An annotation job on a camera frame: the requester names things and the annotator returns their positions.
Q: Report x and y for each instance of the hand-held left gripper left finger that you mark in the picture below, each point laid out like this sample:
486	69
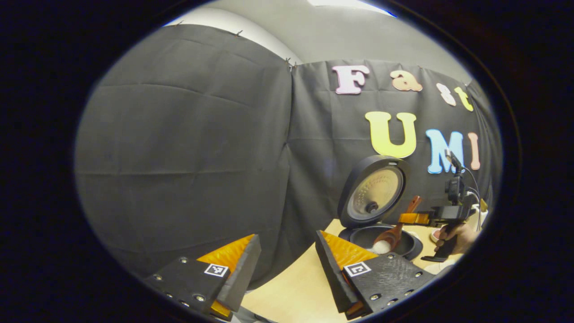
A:
197	282

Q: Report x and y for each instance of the dark grey rice cooker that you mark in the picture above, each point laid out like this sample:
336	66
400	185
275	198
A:
376	193

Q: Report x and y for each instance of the brown wooden spoon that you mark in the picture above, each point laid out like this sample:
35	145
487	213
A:
397	231

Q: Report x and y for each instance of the round white plate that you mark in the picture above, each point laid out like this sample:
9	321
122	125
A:
435	234

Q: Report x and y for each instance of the white rice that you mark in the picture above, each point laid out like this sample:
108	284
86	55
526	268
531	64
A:
381	247

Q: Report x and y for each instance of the large ceiling light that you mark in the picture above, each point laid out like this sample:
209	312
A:
350	4

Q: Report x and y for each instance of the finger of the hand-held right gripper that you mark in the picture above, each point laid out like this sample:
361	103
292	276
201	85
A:
415	218

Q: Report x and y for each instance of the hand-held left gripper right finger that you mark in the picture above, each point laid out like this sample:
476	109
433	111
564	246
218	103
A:
385	280

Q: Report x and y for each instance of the black backdrop cloth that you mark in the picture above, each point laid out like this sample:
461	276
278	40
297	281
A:
188	157

